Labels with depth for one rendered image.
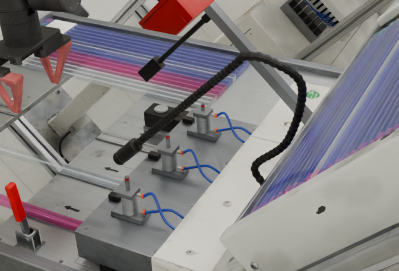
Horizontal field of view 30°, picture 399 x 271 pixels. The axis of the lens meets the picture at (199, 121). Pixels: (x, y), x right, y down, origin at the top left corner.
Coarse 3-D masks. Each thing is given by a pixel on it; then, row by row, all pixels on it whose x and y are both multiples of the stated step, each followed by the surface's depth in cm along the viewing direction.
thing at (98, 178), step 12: (0, 144) 128; (12, 156) 126; (24, 156) 124; (36, 156) 124; (48, 168) 123; (60, 168) 121; (72, 168) 121; (96, 180) 119; (108, 180) 118; (120, 180) 118
